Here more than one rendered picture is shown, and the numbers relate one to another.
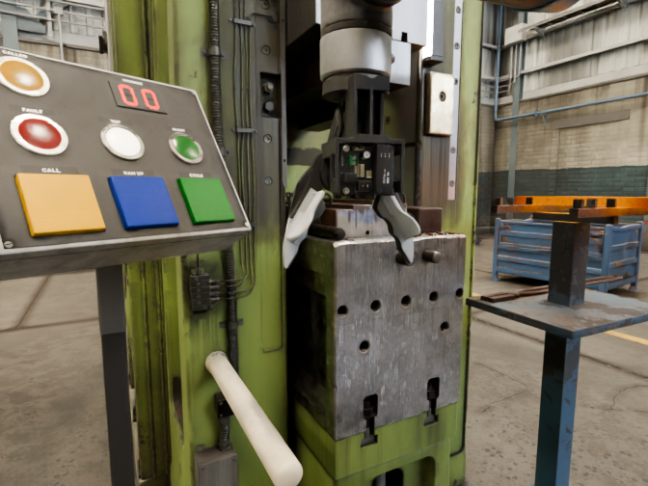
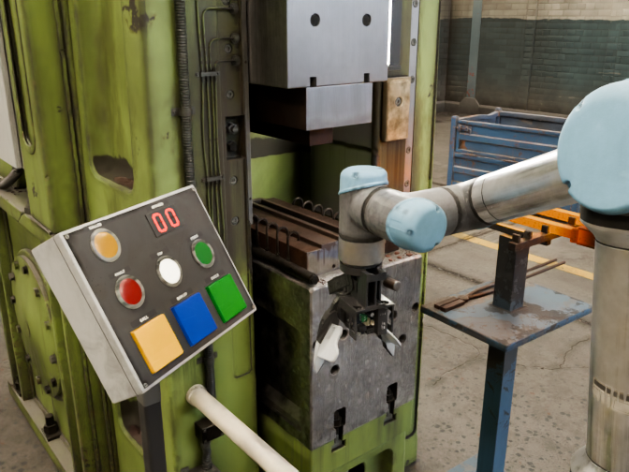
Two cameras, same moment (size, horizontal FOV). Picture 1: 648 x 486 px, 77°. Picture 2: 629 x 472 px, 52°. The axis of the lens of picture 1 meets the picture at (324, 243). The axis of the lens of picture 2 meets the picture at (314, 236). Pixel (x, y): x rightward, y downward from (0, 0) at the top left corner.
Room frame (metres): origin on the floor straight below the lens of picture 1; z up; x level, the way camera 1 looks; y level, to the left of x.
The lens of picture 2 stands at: (-0.50, 0.23, 1.51)
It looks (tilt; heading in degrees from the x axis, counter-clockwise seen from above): 19 degrees down; 349
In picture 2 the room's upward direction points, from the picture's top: straight up
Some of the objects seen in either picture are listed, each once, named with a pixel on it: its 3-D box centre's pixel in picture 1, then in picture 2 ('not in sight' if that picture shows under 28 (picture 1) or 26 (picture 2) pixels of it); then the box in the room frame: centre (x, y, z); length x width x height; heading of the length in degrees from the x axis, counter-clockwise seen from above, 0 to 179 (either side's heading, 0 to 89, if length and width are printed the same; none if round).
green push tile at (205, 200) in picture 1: (205, 202); (225, 298); (0.63, 0.18, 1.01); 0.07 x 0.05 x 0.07; 143
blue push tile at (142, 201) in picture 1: (144, 202); (193, 318); (0.56, 0.24, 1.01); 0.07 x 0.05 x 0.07; 143
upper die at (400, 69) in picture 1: (331, 80); (286, 97); (1.15, -0.02, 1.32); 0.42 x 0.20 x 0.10; 28
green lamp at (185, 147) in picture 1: (186, 148); (203, 253); (0.66, 0.22, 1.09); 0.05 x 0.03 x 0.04; 118
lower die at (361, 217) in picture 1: (330, 214); (288, 231); (1.15, -0.02, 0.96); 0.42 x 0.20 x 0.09; 28
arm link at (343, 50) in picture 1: (358, 65); (362, 248); (0.45, -0.04, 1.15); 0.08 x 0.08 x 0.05
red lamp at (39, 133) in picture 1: (40, 134); (130, 291); (0.50, 0.34, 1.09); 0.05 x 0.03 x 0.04; 118
